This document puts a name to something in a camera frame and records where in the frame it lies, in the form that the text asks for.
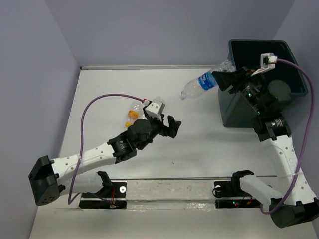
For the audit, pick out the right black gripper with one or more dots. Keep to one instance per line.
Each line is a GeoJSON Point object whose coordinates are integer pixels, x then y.
{"type": "Point", "coordinates": [225, 79]}

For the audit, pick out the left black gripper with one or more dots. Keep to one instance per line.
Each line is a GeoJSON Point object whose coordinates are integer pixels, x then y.
{"type": "Point", "coordinates": [168, 131]}

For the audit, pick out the blue label water bottle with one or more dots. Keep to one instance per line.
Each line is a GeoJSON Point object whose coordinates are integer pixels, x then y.
{"type": "Point", "coordinates": [205, 82]}

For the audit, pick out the clear long bottle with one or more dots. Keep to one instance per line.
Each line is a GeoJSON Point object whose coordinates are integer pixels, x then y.
{"type": "Point", "coordinates": [146, 103]}

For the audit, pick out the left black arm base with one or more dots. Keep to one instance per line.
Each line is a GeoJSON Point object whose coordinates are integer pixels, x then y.
{"type": "Point", "coordinates": [111, 196]}

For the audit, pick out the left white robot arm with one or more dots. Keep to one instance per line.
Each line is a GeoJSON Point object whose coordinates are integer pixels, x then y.
{"type": "Point", "coordinates": [51, 178]}

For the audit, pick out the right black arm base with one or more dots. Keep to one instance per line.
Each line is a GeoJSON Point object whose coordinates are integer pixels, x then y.
{"type": "Point", "coordinates": [229, 194]}

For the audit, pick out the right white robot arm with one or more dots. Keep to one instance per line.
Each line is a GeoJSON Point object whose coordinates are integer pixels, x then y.
{"type": "Point", "coordinates": [293, 201]}

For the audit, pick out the dark green plastic bin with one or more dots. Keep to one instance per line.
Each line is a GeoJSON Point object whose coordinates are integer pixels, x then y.
{"type": "Point", "coordinates": [235, 110]}

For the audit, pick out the clear bottle orange label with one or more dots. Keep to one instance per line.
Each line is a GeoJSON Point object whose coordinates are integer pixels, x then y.
{"type": "Point", "coordinates": [135, 112]}

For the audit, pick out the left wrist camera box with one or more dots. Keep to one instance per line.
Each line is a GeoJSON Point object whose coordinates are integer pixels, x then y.
{"type": "Point", "coordinates": [155, 109]}

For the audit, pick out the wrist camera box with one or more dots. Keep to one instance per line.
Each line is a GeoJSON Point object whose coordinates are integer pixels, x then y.
{"type": "Point", "coordinates": [155, 109]}
{"type": "Point", "coordinates": [267, 62]}

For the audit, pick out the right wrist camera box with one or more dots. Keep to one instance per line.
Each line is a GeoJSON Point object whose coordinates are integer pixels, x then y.
{"type": "Point", "coordinates": [267, 62]}

